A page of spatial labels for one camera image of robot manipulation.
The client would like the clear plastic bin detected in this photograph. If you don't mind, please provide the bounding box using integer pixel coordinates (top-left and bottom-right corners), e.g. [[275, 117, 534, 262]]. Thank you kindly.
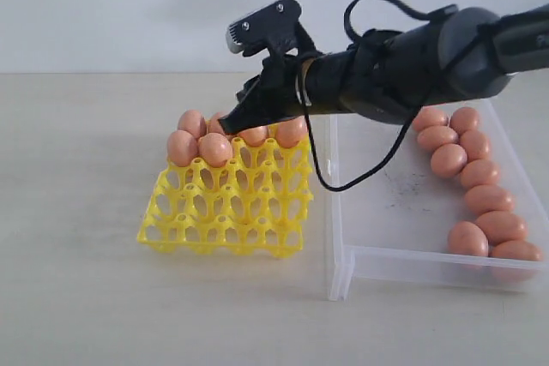
[[323, 100, 548, 301]]

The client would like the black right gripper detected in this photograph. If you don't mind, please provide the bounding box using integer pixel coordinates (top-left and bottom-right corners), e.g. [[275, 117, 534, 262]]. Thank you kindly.
[[218, 51, 311, 135]]

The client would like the yellow plastic egg tray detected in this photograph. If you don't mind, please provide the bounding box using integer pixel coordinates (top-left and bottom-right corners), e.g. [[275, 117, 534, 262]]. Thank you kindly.
[[136, 124, 313, 258]]

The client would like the black camera cable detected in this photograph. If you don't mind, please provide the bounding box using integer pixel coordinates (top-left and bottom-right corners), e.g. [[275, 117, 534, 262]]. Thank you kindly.
[[294, 0, 507, 192]]

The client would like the brown egg under gripper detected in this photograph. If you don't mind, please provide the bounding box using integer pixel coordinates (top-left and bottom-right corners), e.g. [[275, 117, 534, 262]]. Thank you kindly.
[[431, 144, 468, 178]]

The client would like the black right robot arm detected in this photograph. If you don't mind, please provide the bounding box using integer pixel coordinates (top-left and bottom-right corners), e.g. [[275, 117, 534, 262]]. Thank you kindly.
[[220, 0, 548, 135]]

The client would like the brown egg packed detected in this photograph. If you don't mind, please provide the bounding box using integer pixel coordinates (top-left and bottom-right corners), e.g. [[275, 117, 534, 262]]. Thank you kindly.
[[238, 126, 268, 147], [178, 109, 208, 139], [275, 117, 308, 148], [208, 111, 226, 135]]

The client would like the brown egg second row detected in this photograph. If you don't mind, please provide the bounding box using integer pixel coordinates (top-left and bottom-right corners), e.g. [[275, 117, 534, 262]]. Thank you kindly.
[[474, 211, 528, 245]]

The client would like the brown egg back row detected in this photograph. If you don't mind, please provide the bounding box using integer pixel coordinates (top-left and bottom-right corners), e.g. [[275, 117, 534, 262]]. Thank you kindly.
[[449, 106, 480, 135]]

